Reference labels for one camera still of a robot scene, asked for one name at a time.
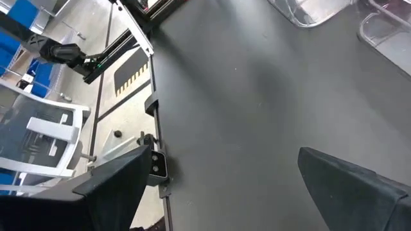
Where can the blue storage bin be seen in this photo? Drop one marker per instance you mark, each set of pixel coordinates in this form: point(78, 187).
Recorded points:
point(8, 51)
point(40, 78)
point(22, 13)

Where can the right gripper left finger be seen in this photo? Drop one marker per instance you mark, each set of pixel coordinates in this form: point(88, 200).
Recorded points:
point(80, 211)

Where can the clear plastic bin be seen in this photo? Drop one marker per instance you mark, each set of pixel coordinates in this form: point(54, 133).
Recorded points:
point(305, 16)
point(395, 48)

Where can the black diagonal frame strut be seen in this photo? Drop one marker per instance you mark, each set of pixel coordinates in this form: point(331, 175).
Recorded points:
point(61, 53)

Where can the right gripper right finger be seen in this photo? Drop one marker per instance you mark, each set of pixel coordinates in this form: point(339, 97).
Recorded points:
point(363, 205)

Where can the white mesh office chair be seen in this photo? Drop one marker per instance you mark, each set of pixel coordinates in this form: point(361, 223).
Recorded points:
point(51, 128)

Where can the small black table camera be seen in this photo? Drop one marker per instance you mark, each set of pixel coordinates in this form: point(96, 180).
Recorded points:
point(158, 167)

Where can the black aluminium table frame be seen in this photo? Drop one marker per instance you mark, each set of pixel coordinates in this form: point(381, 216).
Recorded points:
point(151, 104)

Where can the silver aluminium frame post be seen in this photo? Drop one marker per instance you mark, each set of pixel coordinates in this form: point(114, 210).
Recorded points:
point(138, 32)

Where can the grey caster leg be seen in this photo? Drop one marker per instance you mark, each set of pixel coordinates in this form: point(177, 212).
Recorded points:
point(110, 149)

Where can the grey metal shelf rack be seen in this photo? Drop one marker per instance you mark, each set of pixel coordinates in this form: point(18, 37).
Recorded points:
point(61, 6)

